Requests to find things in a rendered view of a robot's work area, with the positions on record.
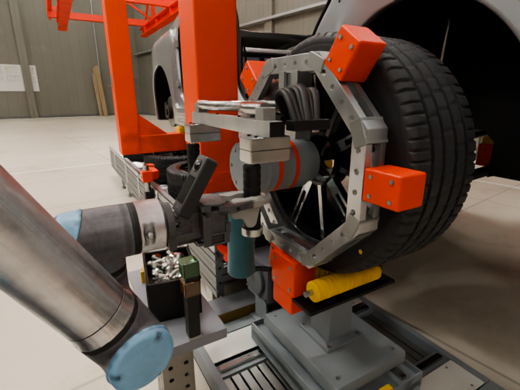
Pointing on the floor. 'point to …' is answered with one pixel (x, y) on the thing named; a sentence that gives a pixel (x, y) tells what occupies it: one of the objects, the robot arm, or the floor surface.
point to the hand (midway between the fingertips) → (259, 195)
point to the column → (179, 374)
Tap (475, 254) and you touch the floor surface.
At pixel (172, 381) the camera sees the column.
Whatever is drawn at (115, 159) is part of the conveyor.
